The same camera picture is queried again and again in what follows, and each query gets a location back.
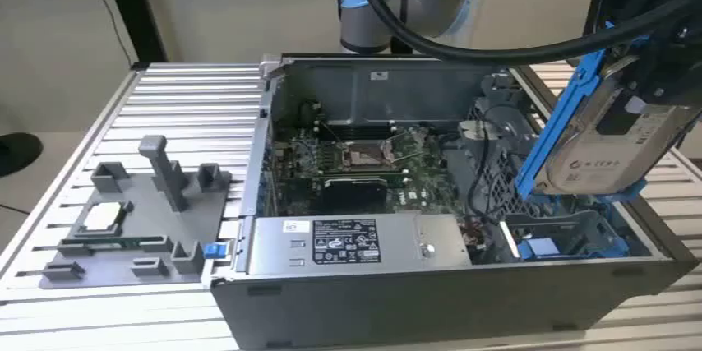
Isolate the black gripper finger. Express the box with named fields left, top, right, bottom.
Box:
left=595, top=98, right=648, bottom=136

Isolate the hard disk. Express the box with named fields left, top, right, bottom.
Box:
left=513, top=32, right=702, bottom=205

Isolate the black disk bay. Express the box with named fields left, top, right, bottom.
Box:
left=501, top=206, right=654, bottom=262

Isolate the empty blue disk carrier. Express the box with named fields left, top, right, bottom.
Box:
left=513, top=238, right=561, bottom=262

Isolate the green motherboard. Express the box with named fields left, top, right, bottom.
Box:
left=271, top=120, right=461, bottom=215

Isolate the CPU socket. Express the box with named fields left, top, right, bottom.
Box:
left=341, top=139, right=393, bottom=167

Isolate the green RAM stick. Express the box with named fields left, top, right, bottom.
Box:
left=323, top=166, right=399, bottom=177
left=68, top=235, right=165, bottom=247

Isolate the black cooler block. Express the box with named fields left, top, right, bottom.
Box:
left=320, top=176, right=388, bottom=215

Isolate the black PC case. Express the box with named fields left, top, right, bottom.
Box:
left=210, top=53, right=698, bottom=350

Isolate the silver power supply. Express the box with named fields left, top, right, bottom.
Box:
left=245, top=213, right=472, bottom=277

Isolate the grey parts rack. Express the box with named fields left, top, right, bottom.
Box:
left=37, top=135, right=235, bottom=290

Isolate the silver CPU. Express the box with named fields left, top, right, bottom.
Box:
left=81, top=202, right=125, bottom=231

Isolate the black wire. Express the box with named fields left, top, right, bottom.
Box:
left=471, top=119, right=497, bottom=220

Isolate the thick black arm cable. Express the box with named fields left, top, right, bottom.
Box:
left=348, top=0, right=702, bottom=65

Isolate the red yellow power wire bundle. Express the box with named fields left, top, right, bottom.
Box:
left=459, top=219, right=495, bottom=250

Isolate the black frame post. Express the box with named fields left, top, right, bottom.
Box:
left=101, top=0, right=169, bottom=65

